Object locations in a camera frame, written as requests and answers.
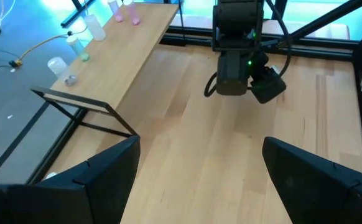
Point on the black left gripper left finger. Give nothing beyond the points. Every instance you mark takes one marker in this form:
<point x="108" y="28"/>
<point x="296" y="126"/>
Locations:
<point x="106" y="180"/>

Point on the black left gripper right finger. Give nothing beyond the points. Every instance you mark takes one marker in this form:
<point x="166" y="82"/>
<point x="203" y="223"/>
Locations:
<point x="302" y="183"/>

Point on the clear bottle white pills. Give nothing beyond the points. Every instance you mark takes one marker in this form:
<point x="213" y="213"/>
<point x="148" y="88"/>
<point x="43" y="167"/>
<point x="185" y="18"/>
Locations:
<point x="61" y="70"/>

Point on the teal vial white cap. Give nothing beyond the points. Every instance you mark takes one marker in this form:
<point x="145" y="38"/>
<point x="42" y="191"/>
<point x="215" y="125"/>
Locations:
<point x="76" y="48"/>

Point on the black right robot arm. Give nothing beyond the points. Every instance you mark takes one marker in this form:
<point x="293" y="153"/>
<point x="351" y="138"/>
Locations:
<point x="237" y="18"/>

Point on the black desk leg frame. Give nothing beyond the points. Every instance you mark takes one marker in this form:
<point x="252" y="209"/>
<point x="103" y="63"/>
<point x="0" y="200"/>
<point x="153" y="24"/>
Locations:
<point x="75" y="14"/>
<point x="330" y="18"/>

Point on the wooden shelf black frame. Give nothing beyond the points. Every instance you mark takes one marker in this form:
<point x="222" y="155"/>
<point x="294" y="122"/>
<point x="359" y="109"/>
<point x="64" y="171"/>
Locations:
<point x="122" y="56"/>

